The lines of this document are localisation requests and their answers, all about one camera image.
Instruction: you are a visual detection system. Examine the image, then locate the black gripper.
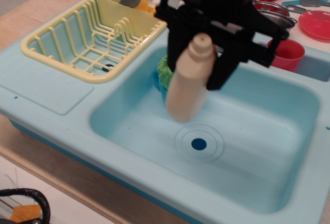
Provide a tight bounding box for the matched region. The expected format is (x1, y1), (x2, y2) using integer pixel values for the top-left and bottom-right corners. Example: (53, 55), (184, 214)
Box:
(155, 0), (289, 90)

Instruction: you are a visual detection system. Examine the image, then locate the cream detergent bottle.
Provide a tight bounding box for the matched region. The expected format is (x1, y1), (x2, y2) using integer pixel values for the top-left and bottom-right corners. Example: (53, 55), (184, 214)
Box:
(165, 33), (217, 122)

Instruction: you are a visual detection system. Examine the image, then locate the yellow plastic drying rack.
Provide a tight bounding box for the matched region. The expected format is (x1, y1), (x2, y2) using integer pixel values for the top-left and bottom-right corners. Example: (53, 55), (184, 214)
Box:
(21, 0), (167, 84)

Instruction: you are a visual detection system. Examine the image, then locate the light blue toy sink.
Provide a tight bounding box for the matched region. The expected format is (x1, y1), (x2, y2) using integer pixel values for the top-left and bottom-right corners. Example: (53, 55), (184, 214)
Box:
(1, 28), (329, 223)

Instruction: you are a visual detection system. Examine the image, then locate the green bumpy toy vegetable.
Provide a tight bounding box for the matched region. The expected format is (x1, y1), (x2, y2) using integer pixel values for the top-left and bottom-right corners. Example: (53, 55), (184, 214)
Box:
(157, 55), (173, 90)

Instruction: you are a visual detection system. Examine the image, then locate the blue plastic cup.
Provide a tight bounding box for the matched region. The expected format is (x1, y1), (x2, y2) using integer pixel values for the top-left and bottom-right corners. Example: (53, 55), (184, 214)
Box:
(153, 71), (167, 104)

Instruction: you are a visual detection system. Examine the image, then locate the steel toy pot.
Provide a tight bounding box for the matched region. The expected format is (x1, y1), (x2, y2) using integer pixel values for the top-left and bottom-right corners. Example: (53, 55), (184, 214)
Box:
(253, 1), (298, 31)

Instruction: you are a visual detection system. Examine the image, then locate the red plastic cup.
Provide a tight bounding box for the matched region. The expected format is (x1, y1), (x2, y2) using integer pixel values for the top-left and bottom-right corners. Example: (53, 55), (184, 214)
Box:
(271, 39), (305, 72)

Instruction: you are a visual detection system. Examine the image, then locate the grey toy spatula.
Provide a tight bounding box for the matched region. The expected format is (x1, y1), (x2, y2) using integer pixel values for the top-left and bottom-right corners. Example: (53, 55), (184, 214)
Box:
(286, 0), (329, 14)

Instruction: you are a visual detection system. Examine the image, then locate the red plastic plate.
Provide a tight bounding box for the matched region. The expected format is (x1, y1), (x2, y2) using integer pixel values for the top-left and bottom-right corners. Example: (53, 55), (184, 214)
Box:
(298, 10), (329, 40)

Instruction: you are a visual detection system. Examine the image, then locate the orange tape piece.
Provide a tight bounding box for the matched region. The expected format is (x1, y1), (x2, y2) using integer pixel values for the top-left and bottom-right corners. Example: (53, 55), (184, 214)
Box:
(9, 204), (41, 223)

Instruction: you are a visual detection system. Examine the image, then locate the black braided cable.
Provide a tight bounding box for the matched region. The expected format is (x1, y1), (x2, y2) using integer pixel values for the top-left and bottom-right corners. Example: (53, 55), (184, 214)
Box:
(0, 188), (51, 224)

